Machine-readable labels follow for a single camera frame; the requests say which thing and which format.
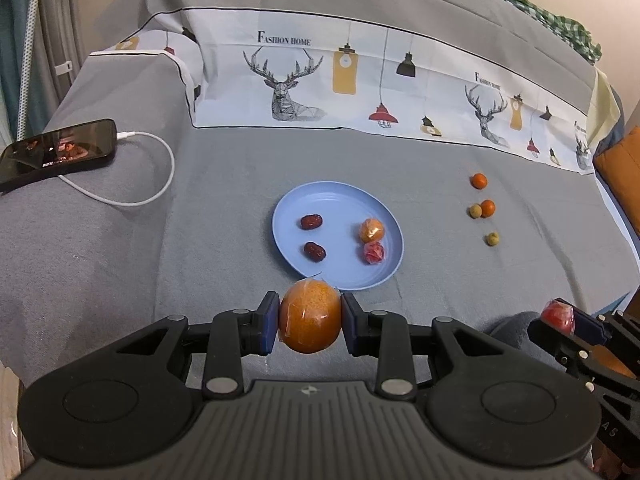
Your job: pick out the cream yellow cloth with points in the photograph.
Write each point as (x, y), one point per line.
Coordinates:
(603, 113)

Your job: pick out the grey trouser knee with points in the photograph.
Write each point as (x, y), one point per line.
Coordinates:
(513, 332)

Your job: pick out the striped white pole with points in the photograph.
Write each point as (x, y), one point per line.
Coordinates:
(26, 68)

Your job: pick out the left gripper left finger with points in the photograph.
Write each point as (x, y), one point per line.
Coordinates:
(133, 398)

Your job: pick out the dark red jujube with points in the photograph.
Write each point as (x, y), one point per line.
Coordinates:
(311, 222)
(314, 251)

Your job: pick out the orange cushion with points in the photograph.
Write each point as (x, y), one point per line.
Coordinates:
(619, 166)

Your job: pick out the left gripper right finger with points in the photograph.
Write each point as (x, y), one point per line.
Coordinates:
(486, 399)

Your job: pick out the orange mandarin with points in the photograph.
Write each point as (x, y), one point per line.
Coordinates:
(479, 181)
(487, 208)

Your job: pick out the grey deer print sofa cover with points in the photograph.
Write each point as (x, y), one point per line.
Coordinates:
(232, 103)

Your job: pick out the black smartphone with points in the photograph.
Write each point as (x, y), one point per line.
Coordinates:
(82, 147)

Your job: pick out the yellow green small fruit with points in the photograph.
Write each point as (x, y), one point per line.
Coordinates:
(492, 239)
(475, 211)

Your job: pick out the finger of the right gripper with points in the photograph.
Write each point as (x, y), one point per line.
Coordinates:
(615, 330)
(574, 354)

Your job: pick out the green checkered cloth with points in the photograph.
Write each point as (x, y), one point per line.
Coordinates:
(567, 29)

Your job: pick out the blue round plate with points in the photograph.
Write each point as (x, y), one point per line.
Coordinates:
(343, 208)

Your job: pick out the orange fruit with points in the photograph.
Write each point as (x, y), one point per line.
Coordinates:
(310, 316)
(371, 230)

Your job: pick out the red fruit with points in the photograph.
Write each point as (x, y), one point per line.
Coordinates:
(560, 315)
(373, 252)

